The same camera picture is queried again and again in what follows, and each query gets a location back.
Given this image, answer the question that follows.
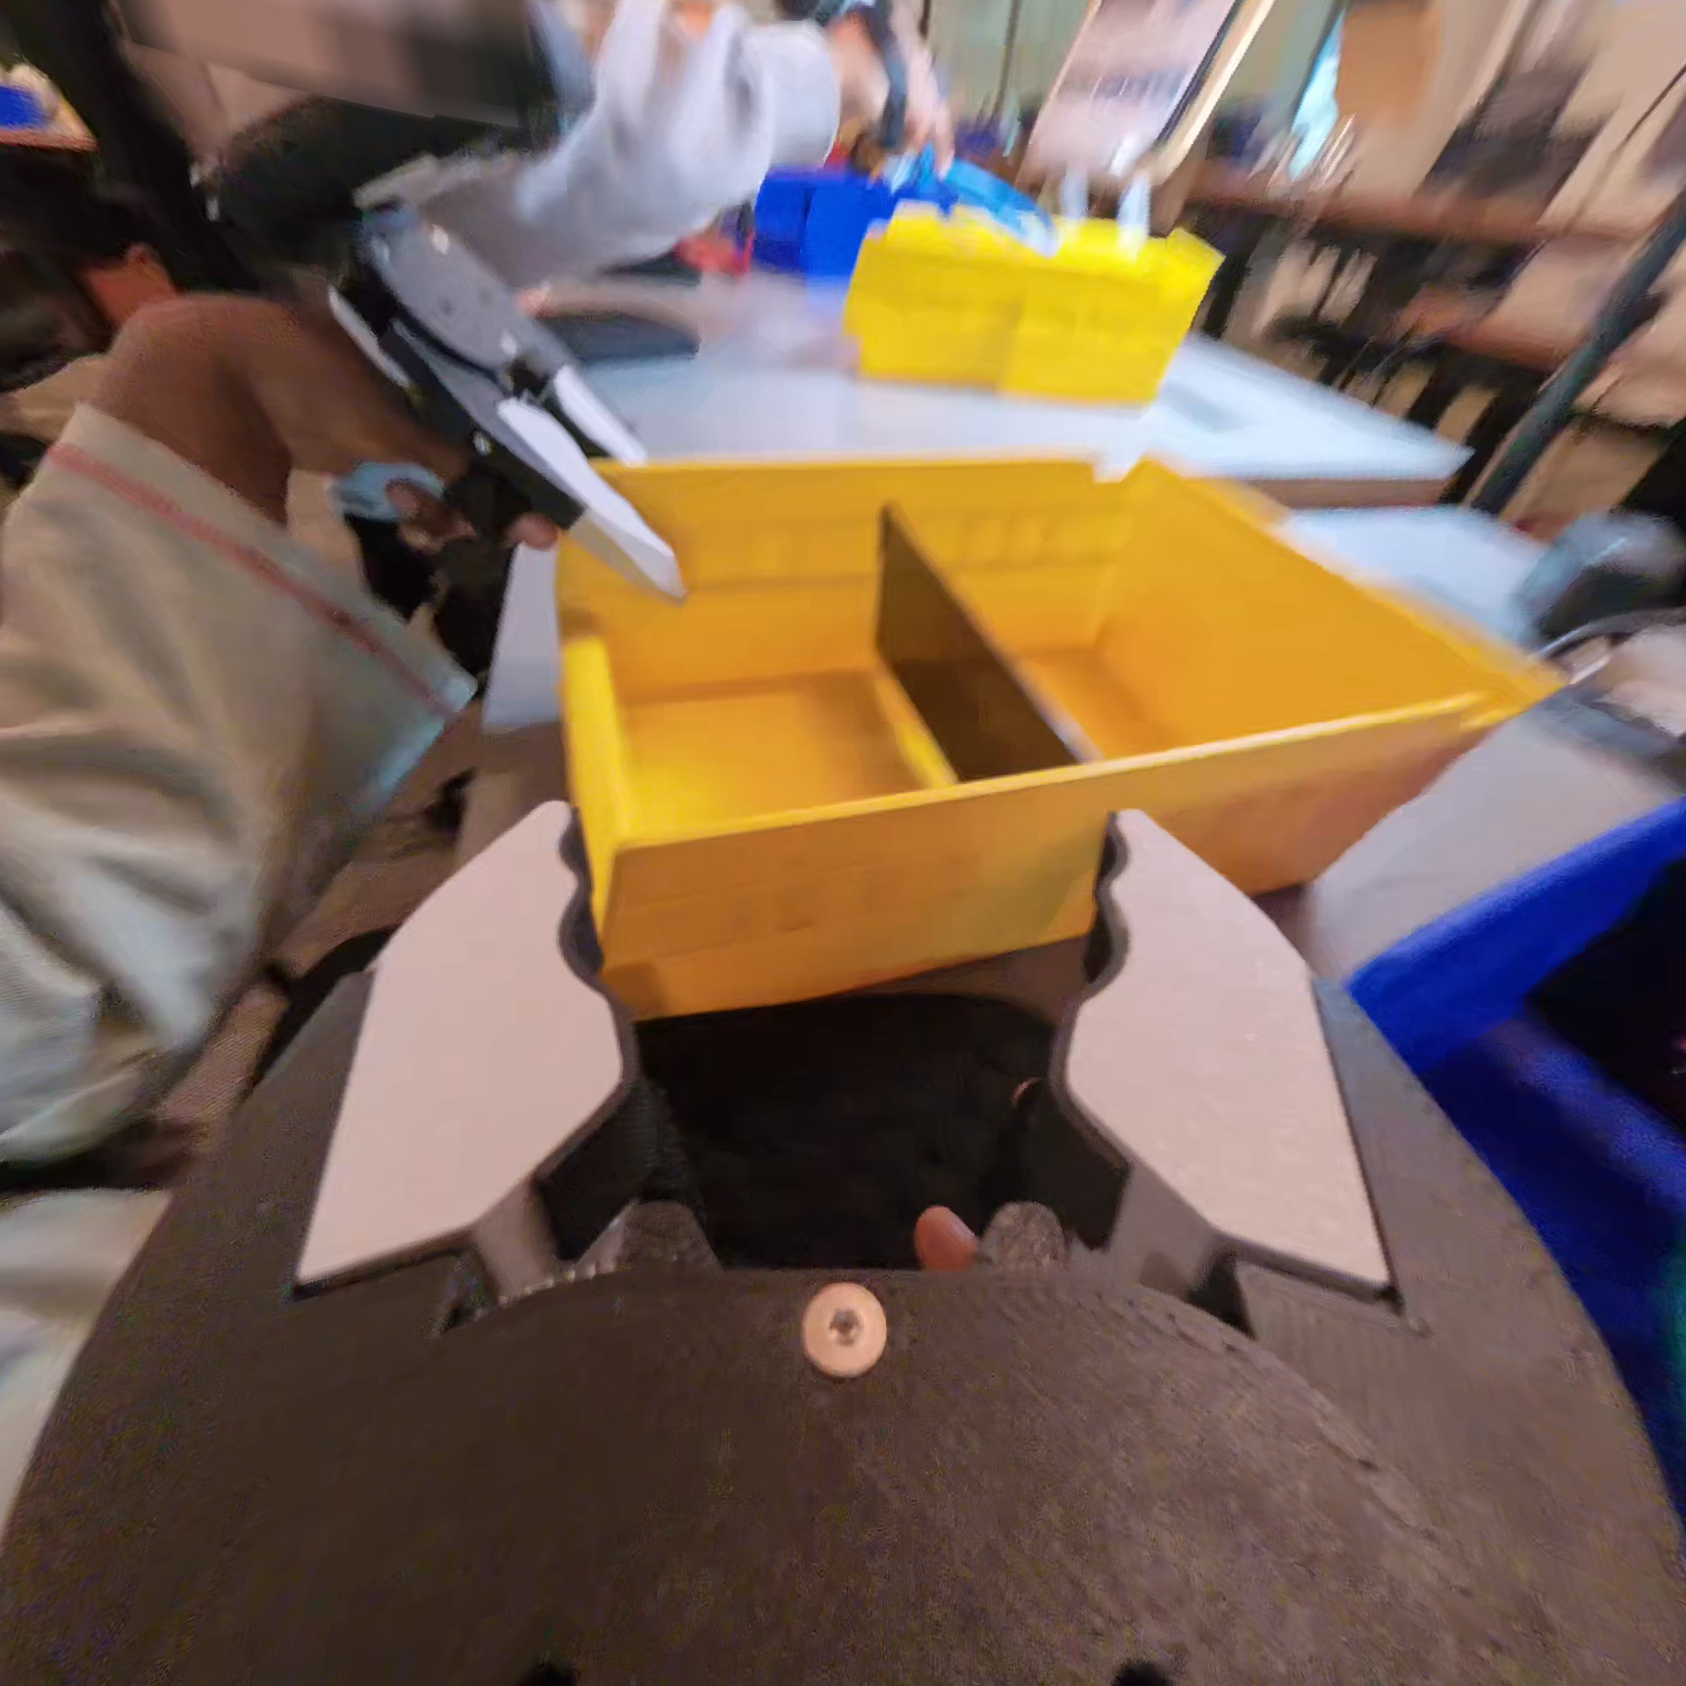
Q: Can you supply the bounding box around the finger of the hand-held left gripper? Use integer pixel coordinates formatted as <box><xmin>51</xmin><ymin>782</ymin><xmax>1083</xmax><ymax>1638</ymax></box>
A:
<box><xmin>546</xmin><ymin>361</ymin><xmax>647</xmax><ymax>466</ymax></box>
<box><xmin>500</xmin><ymin>402</ymin><xmax>687</xmax><ymax>600</ymax></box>

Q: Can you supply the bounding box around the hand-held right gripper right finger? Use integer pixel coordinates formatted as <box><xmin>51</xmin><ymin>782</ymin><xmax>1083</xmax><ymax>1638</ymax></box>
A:
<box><xmin>1054</xmin><ymin>807</ymin><xmax>1395</xmax><ymax>1307</ymax></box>

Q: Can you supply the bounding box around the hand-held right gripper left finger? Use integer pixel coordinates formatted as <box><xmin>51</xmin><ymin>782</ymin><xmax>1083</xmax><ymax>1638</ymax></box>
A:
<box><xmin>292</xmin><ymin>798</ymin><xmax>647</xmax><ymax>1299</ymax></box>

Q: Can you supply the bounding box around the yellow plastic bin with divider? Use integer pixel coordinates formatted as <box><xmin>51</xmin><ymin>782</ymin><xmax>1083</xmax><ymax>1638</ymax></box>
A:
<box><xmin>556</xmin><ymin>454</ymin><xmax>1568</xmax><ymax>1020</ymax></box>

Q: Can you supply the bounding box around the person's left forearm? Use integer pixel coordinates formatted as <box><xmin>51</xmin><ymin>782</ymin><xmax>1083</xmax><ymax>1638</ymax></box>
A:
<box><xmin>0</xmin><ymin>402</ymin><xmax>475</xmax><ymax>1160</ymax></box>

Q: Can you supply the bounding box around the person's left hand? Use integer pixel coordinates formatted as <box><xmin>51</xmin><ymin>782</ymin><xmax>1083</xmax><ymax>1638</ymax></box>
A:
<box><xmin>95</xmin><ymin>293</ymin><xmax>470</xmax><ymax>527</ymax></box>

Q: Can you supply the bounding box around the black equipment case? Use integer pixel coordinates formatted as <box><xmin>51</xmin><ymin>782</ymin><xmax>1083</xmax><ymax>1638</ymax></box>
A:
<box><xmin>1534</xmin><ymin>512</ymin><xmax>1686</xmax><ymax>646</ymax></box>

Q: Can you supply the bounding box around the black pole stand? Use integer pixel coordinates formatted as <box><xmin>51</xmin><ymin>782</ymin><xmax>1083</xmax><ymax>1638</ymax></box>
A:
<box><xmin>1467</xmin><ymin>196</ymin><xmax>1686</xmax><ymax>515</ymax></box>

